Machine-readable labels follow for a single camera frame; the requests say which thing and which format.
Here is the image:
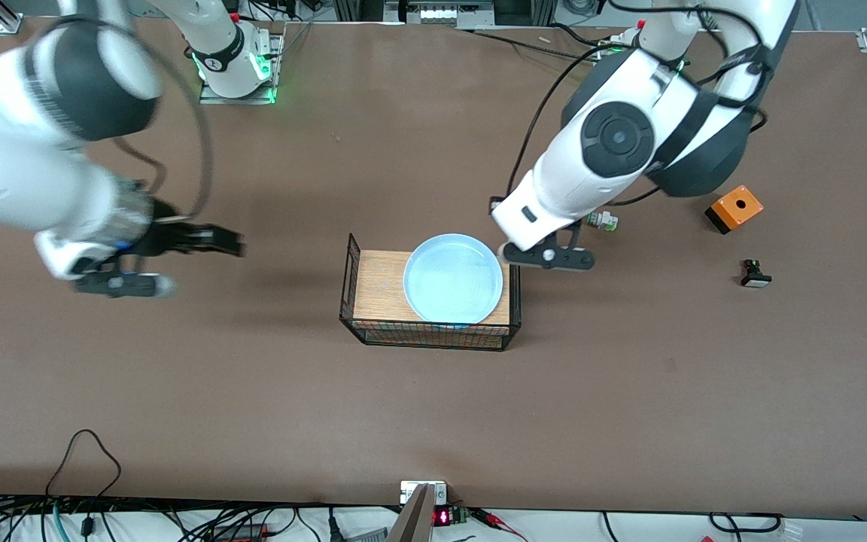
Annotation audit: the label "red and black clip leads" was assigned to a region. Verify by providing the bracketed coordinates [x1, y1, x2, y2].
[471, 508, 528, 542]

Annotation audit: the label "light blue round plate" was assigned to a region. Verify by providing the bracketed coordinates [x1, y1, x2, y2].
[403, 233, 504, 327]

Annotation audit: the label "wooden board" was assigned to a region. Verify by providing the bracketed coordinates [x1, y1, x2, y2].
[353, 250, 512, 336]

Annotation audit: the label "small white box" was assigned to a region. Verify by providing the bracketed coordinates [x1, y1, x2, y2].
[400, 480, 448, 505]

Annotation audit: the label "grey metal bar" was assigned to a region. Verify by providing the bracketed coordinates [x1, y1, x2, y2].
[387, 484, 436, 542]

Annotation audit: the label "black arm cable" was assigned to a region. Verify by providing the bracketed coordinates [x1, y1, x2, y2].
[505, 41, 630, 200]
[42, 15, 214, 223]

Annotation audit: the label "black square white-top button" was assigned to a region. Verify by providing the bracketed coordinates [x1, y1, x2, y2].
[739, 258, 773, 288]

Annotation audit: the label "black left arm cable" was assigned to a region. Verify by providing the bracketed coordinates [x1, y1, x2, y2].
[505, 41, 630, 200]

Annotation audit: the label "aluminium frame structure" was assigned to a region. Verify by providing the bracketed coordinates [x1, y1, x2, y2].
[332, 0, 558, 29]

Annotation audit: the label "black wire basket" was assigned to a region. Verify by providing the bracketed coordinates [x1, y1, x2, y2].
[339, 233, 522, 352]

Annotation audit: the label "orange push button box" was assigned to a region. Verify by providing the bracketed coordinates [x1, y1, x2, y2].
[704, 184, 765, 235]

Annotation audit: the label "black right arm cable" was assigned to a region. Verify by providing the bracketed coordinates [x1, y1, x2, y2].
[42, 15, 214, 223]

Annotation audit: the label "metal base plate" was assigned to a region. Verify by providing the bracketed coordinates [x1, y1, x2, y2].
[199, 30, 285, 105]

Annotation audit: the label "black cable on table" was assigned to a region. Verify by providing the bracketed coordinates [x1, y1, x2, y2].
[464, 23, 600, 61]

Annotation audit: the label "black looped cable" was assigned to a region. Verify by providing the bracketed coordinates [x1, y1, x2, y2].
[46, 429, 122, 498]

